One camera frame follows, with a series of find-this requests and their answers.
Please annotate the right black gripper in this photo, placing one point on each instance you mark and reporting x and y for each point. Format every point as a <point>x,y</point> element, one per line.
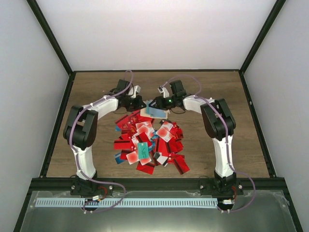
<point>160,104</point>

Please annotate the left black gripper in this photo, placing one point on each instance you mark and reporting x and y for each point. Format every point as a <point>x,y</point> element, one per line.
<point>138,104</point>

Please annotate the beige leather card holder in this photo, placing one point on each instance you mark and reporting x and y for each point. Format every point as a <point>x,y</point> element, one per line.
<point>153,113</point>

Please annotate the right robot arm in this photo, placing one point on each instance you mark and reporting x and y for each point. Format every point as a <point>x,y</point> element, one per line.
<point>219,125</point>

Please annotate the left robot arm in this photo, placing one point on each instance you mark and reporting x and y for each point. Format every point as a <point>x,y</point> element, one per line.
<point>81,129</point>

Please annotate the white pink gradient card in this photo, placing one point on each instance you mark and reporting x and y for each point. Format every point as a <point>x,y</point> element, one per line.
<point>145,127</point>

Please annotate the white red circle card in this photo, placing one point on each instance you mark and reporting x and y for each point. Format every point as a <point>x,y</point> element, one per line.
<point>167,131</point>

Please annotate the red card bottom centre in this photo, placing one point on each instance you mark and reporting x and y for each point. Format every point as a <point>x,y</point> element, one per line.
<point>146,168</point>

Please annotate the red card bottom right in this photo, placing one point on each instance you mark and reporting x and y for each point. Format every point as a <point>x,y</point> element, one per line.
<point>179,162</point>

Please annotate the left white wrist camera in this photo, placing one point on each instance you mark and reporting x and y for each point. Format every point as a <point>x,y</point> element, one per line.
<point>134,91</point>

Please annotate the light blue cable duct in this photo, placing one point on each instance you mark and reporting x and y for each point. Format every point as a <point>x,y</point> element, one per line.
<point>129,202</point>

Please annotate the black front frame rail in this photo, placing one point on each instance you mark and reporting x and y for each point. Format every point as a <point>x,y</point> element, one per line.
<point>204,185</point>

